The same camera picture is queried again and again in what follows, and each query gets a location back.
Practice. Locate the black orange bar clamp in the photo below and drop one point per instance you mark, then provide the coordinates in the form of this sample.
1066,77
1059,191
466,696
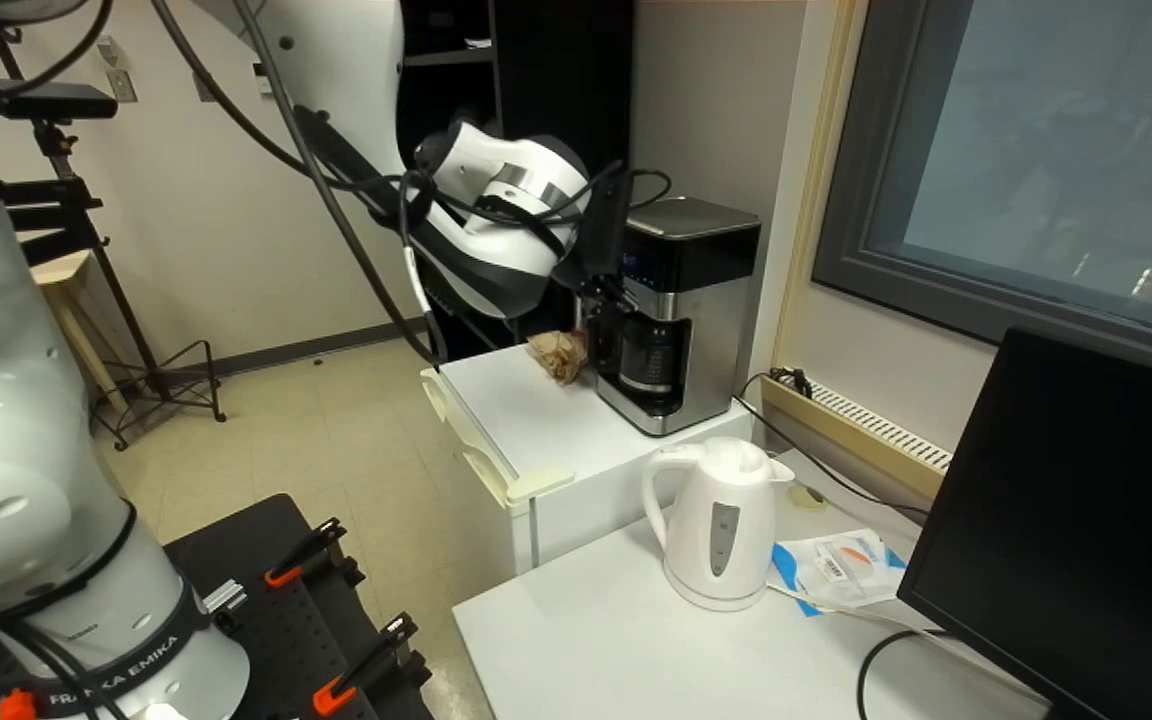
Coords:
360,661
301,555

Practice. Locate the grey window frame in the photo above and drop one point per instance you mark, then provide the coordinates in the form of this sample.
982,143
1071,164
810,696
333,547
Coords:
857,175

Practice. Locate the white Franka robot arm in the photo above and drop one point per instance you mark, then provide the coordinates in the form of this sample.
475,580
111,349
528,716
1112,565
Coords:
19,443

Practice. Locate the black computer monitor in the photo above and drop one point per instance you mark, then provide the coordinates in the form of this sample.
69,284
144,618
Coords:
1082,534

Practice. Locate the black shelving unit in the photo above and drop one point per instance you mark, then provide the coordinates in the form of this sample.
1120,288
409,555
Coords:
538,64

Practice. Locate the black silver drip coffeemaker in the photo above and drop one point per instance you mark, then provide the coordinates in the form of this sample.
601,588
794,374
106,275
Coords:
681,320

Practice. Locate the black tripod stand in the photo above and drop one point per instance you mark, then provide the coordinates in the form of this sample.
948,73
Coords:
83,243

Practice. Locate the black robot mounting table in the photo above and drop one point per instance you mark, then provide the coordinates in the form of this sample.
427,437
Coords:
269,613

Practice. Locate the white electric kettle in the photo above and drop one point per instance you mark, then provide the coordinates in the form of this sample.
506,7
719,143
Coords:
719,526

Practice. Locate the crumpled brown paper bag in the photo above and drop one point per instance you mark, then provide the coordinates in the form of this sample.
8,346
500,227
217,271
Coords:
556,357

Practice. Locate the white mini fridge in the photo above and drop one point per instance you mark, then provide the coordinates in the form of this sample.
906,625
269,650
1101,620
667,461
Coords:
563,426

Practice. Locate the light wooden stool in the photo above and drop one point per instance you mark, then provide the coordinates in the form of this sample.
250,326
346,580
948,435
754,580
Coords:
69,302

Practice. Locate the black camera on tripod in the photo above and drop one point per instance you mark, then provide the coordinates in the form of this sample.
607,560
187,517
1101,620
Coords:
42,97

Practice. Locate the blue white plastic packet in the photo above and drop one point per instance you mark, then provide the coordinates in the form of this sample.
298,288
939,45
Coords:
841,565

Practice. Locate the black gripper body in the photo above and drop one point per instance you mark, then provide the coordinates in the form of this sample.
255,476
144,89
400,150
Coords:
578,247

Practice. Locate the wall outlet with plugs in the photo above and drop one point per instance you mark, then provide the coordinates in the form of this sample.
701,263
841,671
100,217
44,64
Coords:
790,382

